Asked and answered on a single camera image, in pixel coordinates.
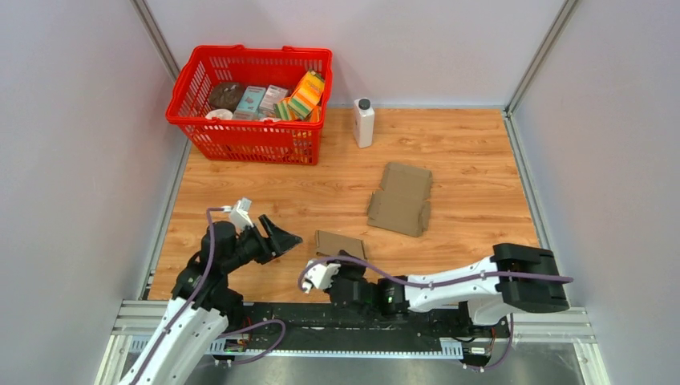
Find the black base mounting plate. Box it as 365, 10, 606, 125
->
225, 302, 509, 353

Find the red plastic shopping basket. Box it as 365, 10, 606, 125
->
165, 45, 334, 165

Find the teal snack box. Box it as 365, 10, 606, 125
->
232, 86, 267, 121

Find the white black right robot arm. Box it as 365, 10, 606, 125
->
319, 243, 572, 336

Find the grey pink snack box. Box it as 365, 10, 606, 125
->
258, 85, 289, 117

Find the green striped packet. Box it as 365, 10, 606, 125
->
273, 97, 299, 121

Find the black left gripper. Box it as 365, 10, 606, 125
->
222, 214, 302, 274

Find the white round lid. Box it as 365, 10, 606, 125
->
205, 108, 233, 120

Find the white bottle black cap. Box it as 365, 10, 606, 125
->
353, 98, 375, 148

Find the aluminium frame rail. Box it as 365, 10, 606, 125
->
93, 300, 612, 385

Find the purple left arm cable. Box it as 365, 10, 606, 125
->
127, 207, 287, 385

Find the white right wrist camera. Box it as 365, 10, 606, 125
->
302, 260, 341, 294

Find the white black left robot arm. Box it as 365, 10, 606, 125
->
120, 208, 302, 384

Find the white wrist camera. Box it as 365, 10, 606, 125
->
302, 260, 341, 294
221, 197, 253, 231

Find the brown cardboard box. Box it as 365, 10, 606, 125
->
315, 230, 367, 260

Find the brown round bag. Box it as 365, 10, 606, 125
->
208, 82, 245, 111

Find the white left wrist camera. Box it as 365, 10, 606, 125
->
221, 197, 253, 231

